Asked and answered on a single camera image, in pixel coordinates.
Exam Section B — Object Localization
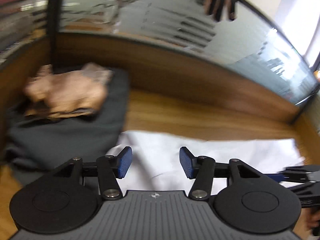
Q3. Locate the white garment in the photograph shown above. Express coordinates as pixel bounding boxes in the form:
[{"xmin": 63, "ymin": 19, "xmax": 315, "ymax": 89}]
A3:
[{"xmin": 107, "ymin": 131, "xmax": 304, "ymax": 194}]

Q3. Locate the black vertical pole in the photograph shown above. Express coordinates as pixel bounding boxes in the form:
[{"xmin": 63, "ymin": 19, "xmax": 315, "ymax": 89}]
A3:
[{"xmin": 47, "ymin": 0, "xmax": 63, "ymax": 70}]

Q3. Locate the glass partition with stripes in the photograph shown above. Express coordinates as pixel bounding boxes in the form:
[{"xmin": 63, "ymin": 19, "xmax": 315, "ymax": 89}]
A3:
[{"xmin": 1, "ymin": 0, "xmax": 318, "ymax": 106}]

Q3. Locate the brown crumpled garment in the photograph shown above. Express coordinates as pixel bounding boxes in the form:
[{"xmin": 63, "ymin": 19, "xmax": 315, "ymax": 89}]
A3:
[{"xmin": 24, "ymin": 62, "xmax": 114, "ymax": 119}]

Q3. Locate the dark grey folded garment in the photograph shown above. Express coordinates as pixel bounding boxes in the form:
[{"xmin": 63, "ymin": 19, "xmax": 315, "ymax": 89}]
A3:
[{"xmin": 4, "ymin": 68, "xmax": 130, "ymax": 171}]

